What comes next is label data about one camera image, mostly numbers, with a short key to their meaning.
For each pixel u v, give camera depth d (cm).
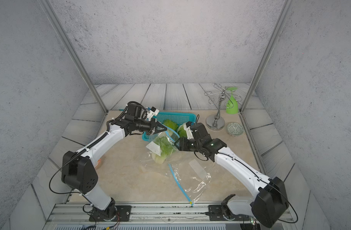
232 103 87
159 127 76
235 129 108
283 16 73
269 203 38
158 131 76
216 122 111
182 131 96
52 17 73
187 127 71
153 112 77
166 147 80
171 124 102
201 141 58
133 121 66
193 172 87
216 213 71
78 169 46
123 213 73
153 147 80
